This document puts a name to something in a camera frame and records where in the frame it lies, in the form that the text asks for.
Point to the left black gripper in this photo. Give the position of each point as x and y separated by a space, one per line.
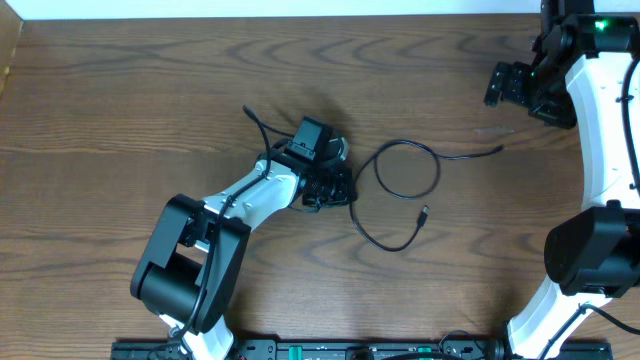
343 195

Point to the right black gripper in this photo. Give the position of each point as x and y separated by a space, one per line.
561 115

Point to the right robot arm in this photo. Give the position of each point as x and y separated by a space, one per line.
584 76

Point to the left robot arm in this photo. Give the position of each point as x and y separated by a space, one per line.
189 268

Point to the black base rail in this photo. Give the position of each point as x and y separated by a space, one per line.
273 350

